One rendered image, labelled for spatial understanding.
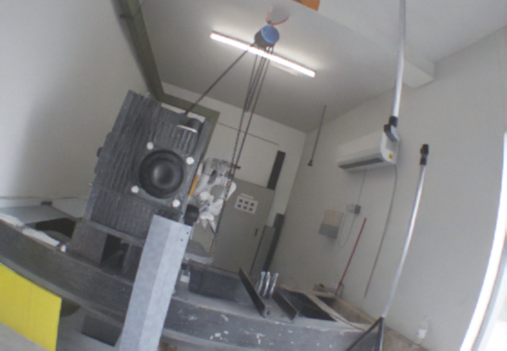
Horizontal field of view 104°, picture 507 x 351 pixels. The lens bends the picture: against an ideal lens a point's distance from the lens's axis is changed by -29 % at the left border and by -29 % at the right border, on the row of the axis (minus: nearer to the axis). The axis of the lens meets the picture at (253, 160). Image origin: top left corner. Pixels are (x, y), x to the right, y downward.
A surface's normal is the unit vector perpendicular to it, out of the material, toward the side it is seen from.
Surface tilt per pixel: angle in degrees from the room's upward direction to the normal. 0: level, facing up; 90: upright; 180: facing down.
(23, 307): 90
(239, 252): 90
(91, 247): 90
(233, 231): 90
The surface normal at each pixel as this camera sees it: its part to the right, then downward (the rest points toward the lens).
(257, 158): 0.20, -0.11
